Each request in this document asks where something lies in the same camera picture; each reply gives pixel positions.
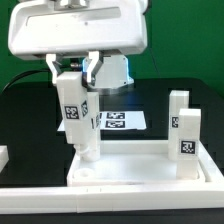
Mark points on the white desk top tray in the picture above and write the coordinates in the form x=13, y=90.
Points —
x=138, y=162

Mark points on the white block at left edge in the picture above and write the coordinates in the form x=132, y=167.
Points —
x=4, y=158

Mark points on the fiducial marker sheet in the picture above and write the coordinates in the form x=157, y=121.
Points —
x=124, y=120

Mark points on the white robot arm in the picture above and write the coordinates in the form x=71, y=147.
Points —
x=113, y=74

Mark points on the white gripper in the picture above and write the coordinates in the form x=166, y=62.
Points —
x=72, y=28

